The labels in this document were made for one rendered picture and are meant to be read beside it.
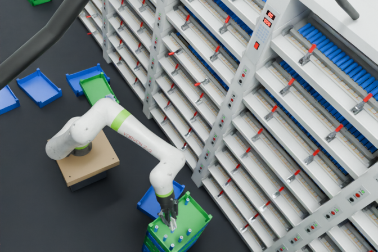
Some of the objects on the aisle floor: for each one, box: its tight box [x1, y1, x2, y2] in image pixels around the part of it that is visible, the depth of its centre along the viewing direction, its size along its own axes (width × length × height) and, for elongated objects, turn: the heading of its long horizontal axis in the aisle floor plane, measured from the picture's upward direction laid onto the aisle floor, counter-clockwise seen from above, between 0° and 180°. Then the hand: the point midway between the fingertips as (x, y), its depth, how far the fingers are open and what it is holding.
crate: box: [16, 68, 62, 108], centre depth 275 cm, size 30×20×8 cm
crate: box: [66, 64, 110, 97], centre depth 289 cm, size 30×20×8 cm
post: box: [142, 0, 184, 119], centre depth 222 cm, size 20×9×169 cm, turn 118°
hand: (171, 223), depth 181 cm, fingers closed, pressing on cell
